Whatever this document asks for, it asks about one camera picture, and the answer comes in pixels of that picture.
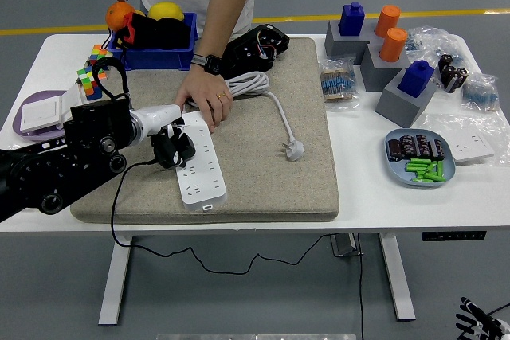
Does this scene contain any white power strip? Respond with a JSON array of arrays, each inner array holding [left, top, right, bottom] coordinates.
[[175, 111, 228, 212]]

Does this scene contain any clear bag of blue resistors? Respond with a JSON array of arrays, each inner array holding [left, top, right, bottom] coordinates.
[[461, 72, 500, 113]]

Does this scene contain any grey block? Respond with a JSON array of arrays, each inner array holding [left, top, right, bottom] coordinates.
[[359, 43, 411, 92], [324, 19, 382, 65], [374, 67, 438, 129]]

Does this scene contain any person's left hand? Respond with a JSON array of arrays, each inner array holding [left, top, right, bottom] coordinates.
[[174, 63, 234, 134]]

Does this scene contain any black table control panel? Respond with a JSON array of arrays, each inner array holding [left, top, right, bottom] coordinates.
[[421, 229, 488, 242]]

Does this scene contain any orange cylinder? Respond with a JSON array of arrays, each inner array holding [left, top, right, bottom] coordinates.
[[378, 26, 408, 63], [374, 4, 402, 38]]

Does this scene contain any light blue plate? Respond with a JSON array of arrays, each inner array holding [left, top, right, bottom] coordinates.
[[383, 127, 457, 189]]

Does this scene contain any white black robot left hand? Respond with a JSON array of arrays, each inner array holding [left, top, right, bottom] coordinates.
[[139, 104, 197, 170]]

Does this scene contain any clear bag of striped resistors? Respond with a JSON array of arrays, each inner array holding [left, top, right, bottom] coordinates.
[[320, 56, 362, 112]]

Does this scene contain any grey-brown fabric mat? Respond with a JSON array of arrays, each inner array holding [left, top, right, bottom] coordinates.
[[68, 36, 340, 225]]

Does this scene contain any white wall socket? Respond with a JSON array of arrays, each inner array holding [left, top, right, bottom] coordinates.
[[445, 131, 495, 165]]

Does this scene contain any large colourful puzzle cube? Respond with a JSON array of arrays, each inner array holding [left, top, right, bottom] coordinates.
[[76, 63, 109, 101]]

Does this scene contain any purple plate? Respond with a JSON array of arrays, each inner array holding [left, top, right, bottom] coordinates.
[[11, 89, 80, 142]]

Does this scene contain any small colourful puzzle cube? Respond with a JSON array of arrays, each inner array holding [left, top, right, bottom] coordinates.
[[88, 44, 115, 68]]

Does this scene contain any blue plastic bin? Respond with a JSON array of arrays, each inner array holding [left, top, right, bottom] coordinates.
[[106, 11, 199, 72]]

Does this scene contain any bag of black capacitors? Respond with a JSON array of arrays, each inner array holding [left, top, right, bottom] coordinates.
[[437, 53, 470, 94]]

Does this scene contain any black electronic device with wires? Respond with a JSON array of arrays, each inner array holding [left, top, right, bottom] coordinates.
[[218, 23, 291, 79]]

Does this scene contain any white table leg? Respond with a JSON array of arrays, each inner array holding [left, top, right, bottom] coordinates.
[[377, 232, 418, 322], [97, 233, 133, 326]]

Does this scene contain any white wall switch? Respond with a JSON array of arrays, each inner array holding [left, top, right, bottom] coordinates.
[[19, 95, 65, 133], [57, 84, 84, 122]]

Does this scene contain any yellow citrus fruit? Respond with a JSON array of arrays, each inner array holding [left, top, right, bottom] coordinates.
[[147, 0, 186, 22]]

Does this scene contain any grey power strip cable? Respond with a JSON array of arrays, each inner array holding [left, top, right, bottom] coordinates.
[[185, 71, 306, 162]]

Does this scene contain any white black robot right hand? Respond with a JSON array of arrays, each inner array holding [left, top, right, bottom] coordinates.
[[455, 296, 510, 340]]

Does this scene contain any crumpled clear plastic bag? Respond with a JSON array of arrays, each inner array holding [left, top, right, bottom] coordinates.
[[404, 25, 467, 68]]

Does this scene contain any black pouch with red trim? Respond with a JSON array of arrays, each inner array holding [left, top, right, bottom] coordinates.
[[101, 11, 192, 51]]

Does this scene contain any large clear plastic bag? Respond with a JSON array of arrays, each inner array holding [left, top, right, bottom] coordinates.
[[422, 111, 510, 168]]

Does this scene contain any thin black adapter cord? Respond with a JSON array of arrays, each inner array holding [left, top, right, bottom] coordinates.
[[110, 158, 328, 276]]

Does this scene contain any black wristwatch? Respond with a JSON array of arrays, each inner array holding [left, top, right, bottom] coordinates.
[[190, 53, 223, 76]]

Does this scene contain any metal bracket under table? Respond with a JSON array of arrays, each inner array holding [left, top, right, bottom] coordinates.
[[329, 232, 364, 257]]

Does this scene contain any orange fruit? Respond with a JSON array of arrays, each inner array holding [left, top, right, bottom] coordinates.
[[105, 0, 136, 33]]

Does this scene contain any black hanging cable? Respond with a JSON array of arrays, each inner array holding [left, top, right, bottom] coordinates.
[[355, 232, 366, 340]]

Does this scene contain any blue peg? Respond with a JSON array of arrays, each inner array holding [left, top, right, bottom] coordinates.
[[338, 1, 366, 37], [397, 59, 434, 98]]

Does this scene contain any black power adapter plug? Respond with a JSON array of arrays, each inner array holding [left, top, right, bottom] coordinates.
[[151, 131, 197, 170]]

